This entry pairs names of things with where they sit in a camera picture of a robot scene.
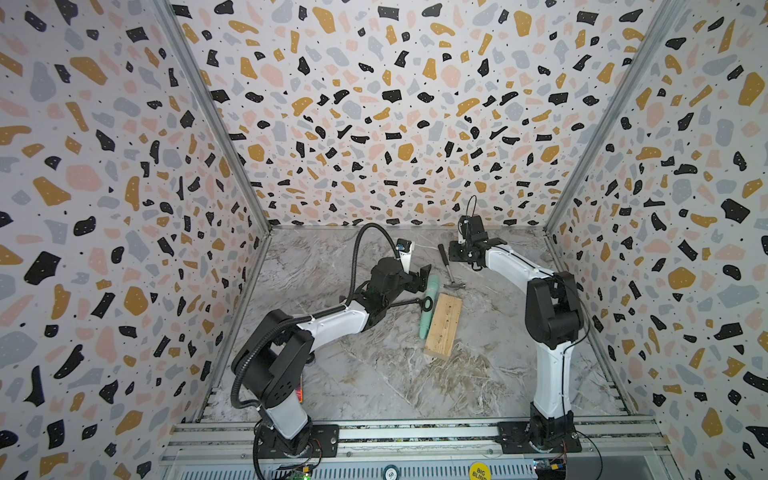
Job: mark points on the yellow round sticker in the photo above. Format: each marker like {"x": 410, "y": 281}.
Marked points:
{"x": 479, "y": 471}

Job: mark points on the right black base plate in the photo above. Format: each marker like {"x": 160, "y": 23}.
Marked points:
{"x": 538, "y": 436}

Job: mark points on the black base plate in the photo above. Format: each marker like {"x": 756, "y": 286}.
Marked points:
{"x": 316, "y": 440}
{"x": 538, "y": 436}

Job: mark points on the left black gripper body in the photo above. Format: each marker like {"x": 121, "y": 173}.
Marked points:
{"x": 421, "y": 278}

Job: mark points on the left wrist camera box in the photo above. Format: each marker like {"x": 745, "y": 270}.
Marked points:
{"x": 404, "y": 247}

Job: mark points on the aluminium rail frame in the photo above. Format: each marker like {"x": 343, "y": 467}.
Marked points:
{"x": 614, "y": 447}

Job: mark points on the wooden plank block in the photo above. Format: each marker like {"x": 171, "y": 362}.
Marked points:
{"x": 444, "y": 325}

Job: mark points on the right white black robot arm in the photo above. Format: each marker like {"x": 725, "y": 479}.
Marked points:
{"x": 552, "y": 317}

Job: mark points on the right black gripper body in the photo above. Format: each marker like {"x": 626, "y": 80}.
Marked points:
{"x": 462, "y": 252}

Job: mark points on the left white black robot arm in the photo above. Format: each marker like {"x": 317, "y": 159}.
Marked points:
{"x": 269, "y": 366}

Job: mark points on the black disc stand rod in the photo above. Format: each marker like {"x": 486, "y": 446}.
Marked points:
{"x": 426, "y": 303}

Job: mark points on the mint green handle tool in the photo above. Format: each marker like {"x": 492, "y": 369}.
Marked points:
{"x": 432, "y": 290}

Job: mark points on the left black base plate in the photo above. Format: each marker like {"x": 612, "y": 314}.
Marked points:
{"x": 316, "y": 440}

